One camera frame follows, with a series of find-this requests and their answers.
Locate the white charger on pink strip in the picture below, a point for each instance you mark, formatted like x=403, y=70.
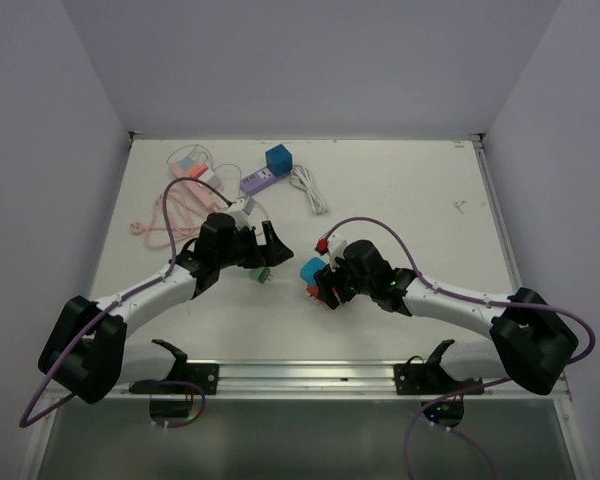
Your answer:
x=210, y=177

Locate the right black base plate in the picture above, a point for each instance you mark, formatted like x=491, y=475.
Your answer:
x=424, y=379

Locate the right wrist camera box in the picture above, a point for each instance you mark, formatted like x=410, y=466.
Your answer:
x=336, y=245

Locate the purple power strip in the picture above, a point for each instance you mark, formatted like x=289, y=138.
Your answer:
x=257, y=181

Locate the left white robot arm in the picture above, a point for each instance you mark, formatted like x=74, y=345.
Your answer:
x=86, y=351

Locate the light blue plug adapter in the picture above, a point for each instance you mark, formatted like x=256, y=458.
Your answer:
x=310, y=268

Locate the green plug adapter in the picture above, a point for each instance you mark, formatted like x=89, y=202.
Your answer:
x=261, y=274

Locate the blue cube plug adapter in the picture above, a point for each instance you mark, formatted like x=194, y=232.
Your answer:
x=279, y=160

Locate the pink power strip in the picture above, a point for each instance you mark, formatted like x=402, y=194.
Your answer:
x=200, y=192

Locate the coral plug on pink strip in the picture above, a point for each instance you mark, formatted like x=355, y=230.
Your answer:
x=198, y=171

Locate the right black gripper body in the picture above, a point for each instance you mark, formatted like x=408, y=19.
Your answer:
x=346, y=284

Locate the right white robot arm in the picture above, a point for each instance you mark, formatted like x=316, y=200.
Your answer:
x=523, y=339

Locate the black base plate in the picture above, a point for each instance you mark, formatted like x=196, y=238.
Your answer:
x=424, y=379
x=203, y=374

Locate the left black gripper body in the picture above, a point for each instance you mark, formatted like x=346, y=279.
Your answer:
x=243, y=250

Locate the red cube socket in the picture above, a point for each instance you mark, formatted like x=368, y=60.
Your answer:
x=314, y=292

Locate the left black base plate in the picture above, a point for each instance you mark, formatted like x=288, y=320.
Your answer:
x=203, y=374

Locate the aluminium front rail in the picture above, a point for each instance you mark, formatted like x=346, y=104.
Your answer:
x=300, y=377

